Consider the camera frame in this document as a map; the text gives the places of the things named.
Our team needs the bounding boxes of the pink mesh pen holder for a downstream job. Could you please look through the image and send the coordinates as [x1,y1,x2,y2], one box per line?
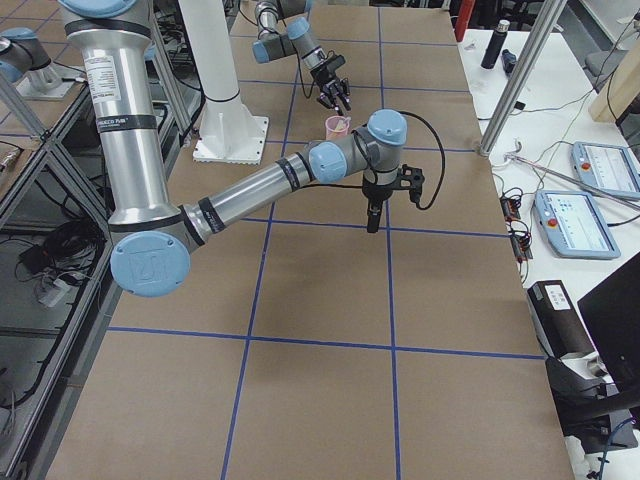
[325,115,351,140]

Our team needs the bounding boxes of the black water bottle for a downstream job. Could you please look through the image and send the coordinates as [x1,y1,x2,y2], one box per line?
[480,19,510,69]

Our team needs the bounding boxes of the far teach pendant tablet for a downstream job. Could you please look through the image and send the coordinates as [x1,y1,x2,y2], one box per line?
[571,142,639,200]

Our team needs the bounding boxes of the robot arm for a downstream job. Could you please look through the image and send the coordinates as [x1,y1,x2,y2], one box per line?
[252,1,351,115]
[62,1,407,297]

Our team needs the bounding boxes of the teach pendant tablet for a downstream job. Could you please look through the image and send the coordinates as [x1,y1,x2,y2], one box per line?
[534,190,621,260]
[571,142,639,200]

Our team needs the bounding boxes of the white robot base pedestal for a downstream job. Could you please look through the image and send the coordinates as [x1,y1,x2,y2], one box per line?
[179,0,269,165]

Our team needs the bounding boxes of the black computer monitor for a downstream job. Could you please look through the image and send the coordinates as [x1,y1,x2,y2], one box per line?
[578,254,640,389]

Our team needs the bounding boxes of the aluminium frame post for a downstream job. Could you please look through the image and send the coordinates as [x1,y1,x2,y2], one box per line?
[478,0,567,157]

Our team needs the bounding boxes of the near teach pendant tablet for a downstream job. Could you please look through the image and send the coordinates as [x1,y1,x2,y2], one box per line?
[534,190,621,260]

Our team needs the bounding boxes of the red bottle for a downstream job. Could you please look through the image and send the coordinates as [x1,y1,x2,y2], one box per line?
[454,0,476,43]

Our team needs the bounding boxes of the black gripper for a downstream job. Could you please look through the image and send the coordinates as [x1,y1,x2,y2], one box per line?
[310,63,351,111]
[362,182,394,233]

